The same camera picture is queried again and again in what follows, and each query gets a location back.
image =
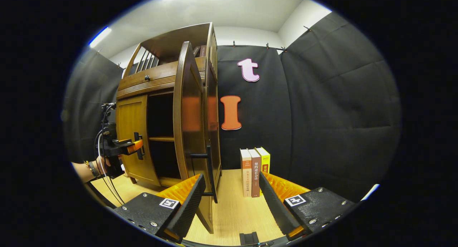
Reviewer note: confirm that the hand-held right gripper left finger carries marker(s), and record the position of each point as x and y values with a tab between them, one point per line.
188	207

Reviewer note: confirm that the brown spine book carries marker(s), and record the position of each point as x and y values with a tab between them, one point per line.
255	172

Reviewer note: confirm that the wooden inner shelf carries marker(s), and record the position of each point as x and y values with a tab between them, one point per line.
162	139

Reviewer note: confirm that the wooden drawer with black knob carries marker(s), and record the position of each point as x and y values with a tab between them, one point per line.
157	77

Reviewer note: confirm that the yellow book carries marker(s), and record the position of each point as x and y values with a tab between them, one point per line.
264	161

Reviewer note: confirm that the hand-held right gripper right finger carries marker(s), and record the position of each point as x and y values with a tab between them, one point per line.
277	207

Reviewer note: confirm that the wooden double-door shoe cabinet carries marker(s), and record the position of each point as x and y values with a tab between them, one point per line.
168	43

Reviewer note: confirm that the small ceiling light panel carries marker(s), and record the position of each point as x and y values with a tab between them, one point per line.
100	37

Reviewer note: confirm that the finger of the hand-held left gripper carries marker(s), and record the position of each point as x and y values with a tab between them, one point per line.
134	146

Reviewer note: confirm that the black backdrop cloth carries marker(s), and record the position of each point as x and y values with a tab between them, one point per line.
322	114

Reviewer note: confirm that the wooden shoe cabinet door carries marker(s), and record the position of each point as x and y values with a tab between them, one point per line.
191	107
130	118

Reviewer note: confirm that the dark red book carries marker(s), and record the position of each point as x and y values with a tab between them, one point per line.
203	51

